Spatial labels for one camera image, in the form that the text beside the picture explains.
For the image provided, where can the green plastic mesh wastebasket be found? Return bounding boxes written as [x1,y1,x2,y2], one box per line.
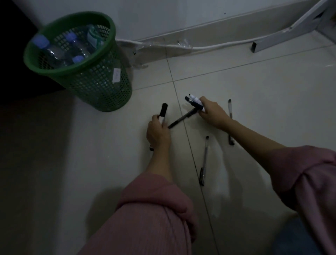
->
[23,11,133,112]

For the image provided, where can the blue jeans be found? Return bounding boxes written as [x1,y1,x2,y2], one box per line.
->
[272,215,324,255]

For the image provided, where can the dark cabinet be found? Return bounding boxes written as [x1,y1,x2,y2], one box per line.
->
[0,0,66,106]

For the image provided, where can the person's right hand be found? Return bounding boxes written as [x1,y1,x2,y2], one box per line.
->
[198,96,233,131]

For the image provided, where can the white cable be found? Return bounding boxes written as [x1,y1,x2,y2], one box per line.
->
[116,34,265,53]

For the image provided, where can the clear plastic wrap scrap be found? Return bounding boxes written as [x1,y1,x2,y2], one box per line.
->
[177,38,195,51]

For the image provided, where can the clear black-capped gel pen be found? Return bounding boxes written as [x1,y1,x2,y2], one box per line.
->
[228,99,235,146]
[199,136,209,186]

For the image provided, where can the pink sweater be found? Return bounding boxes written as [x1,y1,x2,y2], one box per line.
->
[78,145,336,255]

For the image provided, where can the black ballpoint pen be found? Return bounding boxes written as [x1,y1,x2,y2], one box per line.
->
[168,108,198,129]

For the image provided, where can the black and white marker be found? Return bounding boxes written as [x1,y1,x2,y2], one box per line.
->
[184,96,203,111]
[149,103,169,152]
[188,93,205,110]

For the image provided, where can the white metal furniture frame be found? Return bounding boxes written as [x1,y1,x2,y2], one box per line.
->
[251,0,336,54]

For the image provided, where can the person's left forearm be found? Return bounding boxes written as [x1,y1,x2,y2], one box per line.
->
[145,147,174,184]

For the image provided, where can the clear bottle with green label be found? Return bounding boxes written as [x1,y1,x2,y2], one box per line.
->
[86,25,105,49]

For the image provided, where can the person's left hand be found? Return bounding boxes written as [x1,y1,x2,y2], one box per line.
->
[146,115,172,152]

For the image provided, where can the person's right forearm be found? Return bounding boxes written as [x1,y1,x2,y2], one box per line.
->
[225,119,288,177]

